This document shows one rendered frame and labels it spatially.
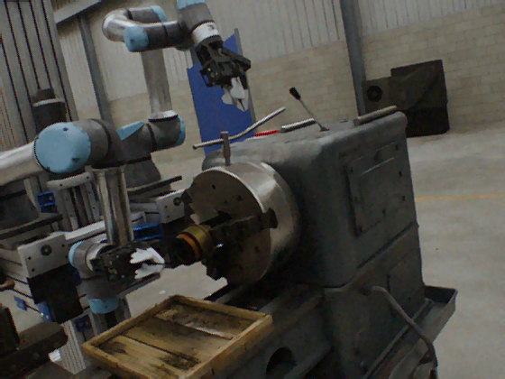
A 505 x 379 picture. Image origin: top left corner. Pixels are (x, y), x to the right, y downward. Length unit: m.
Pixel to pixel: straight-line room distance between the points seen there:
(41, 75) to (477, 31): 10.01
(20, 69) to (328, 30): 10.71
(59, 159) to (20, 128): 0.63
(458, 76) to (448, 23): 1.15
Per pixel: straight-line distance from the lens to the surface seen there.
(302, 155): 1.17
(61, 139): 1.15
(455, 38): 11.15
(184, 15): 1.35
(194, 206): 1.17
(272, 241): 1.10
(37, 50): 1.85
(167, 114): 1.79
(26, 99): 1.80
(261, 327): 1.06
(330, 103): 12.11
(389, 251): 1.47
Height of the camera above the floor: 1.38
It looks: 11 degrees down
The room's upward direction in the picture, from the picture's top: 11 degrees counter-clockwise
